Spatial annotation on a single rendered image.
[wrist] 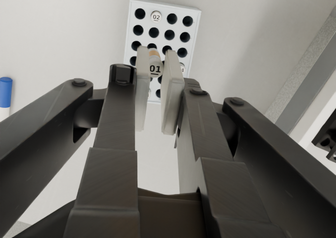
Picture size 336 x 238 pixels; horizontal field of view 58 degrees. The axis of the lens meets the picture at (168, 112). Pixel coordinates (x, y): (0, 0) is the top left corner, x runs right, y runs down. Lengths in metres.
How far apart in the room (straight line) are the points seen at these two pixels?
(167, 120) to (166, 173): 0.35
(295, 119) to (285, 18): 0.15
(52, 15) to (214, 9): 0.21
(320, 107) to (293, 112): 0.04
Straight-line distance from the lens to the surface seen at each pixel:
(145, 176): 0.50
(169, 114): 0.15
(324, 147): 0.40
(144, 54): 0.19
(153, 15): 0.36
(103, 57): 0.42
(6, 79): 0.46
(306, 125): 0.35
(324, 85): 0.36
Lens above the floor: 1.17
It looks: 66 degrees down
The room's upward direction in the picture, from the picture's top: 173 degrees clockwise
